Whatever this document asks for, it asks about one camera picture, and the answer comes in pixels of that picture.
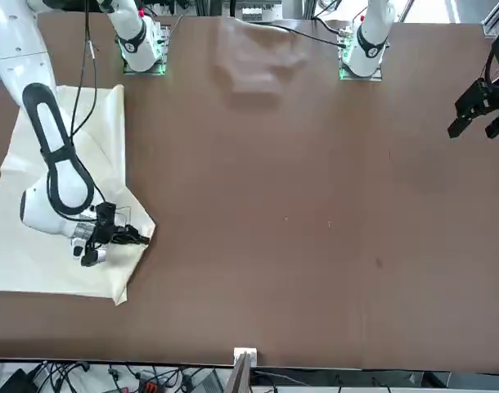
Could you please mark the aluminium frame profile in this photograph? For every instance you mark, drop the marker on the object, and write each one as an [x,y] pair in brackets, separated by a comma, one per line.
[495,20]

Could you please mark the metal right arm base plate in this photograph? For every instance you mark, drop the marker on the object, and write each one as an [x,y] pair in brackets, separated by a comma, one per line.
[129,71]

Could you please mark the grey metal box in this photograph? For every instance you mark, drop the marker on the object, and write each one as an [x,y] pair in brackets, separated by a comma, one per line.
[208,382]

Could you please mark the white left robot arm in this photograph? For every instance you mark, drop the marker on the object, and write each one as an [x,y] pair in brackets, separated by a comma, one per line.
[370,32]

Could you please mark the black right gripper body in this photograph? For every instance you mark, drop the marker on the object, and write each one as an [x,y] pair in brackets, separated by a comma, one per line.
[104,237]

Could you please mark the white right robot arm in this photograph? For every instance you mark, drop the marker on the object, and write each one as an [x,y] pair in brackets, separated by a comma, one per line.
[12,41]

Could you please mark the red and black device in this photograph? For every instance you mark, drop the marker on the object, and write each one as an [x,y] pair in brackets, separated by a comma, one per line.
[148,387]

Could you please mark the cream white tablecloth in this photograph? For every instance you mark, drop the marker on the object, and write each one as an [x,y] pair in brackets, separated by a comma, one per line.
[37,266]

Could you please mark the white power strip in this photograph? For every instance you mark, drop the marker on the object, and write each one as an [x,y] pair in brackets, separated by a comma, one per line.
[259,10]

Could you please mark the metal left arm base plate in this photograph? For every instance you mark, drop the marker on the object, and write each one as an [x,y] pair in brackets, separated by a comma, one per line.
[343,75]

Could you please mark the aluminium frame post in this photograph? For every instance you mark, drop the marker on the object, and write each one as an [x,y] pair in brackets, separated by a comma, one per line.
[239,372]

